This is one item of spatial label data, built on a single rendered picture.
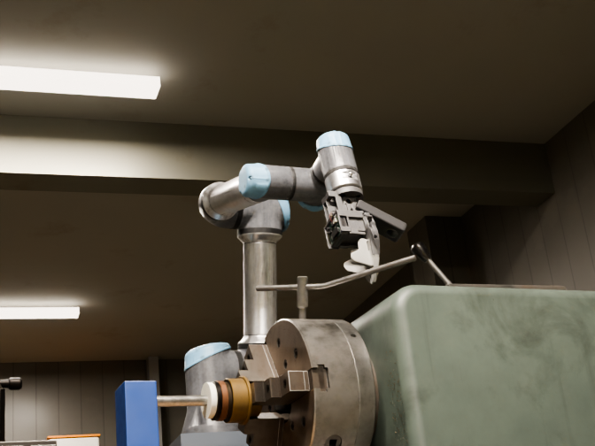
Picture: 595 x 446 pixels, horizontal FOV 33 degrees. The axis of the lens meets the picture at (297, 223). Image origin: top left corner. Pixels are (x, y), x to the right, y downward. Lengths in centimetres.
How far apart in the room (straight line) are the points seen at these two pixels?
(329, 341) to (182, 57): 289
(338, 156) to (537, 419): 67
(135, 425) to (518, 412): 71
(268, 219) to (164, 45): 212
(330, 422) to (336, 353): 13
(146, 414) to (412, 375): 49
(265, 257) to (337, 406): 76
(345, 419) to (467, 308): 33
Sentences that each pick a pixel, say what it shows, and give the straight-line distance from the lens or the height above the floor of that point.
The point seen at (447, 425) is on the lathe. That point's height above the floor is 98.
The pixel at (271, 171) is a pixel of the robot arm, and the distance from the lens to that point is 215.
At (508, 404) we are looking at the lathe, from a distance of 195.
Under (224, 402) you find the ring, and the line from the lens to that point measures 189.
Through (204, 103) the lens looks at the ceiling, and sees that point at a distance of 500.
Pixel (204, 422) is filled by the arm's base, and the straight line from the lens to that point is 240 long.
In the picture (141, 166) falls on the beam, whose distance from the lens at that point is 503.
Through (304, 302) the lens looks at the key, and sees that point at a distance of 199.
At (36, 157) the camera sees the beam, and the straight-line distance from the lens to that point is 498.
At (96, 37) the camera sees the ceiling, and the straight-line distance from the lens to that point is 447.
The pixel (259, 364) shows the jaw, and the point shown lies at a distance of 200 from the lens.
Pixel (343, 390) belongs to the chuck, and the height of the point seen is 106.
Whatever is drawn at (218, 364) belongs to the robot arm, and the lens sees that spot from 244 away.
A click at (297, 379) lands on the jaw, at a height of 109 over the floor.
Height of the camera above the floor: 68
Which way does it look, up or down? 22 degrees up
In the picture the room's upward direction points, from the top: 6 degrees counter-clockwise
